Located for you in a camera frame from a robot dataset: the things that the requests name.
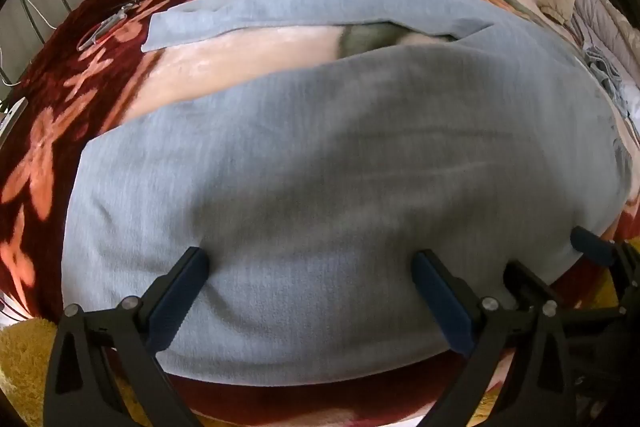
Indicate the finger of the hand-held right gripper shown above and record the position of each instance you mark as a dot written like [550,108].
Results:
[592,246]
[522,279]

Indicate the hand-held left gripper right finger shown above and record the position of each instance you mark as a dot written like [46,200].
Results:
[447,307]

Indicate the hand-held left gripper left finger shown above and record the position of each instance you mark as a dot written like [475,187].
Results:
[176,307]

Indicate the grey pants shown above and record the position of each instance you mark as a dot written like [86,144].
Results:
[325,187]

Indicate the yellow fuzzy mat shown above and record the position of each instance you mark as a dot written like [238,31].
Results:
[22,352]

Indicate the crumpled grey cloth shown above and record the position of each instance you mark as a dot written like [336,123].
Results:
[602,69]

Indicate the grey quilt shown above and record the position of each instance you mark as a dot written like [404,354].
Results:
[607,32]

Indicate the floral fleece blanket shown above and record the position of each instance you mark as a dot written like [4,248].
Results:
[100,77]

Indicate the white flat device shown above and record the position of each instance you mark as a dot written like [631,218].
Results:
[12,117]

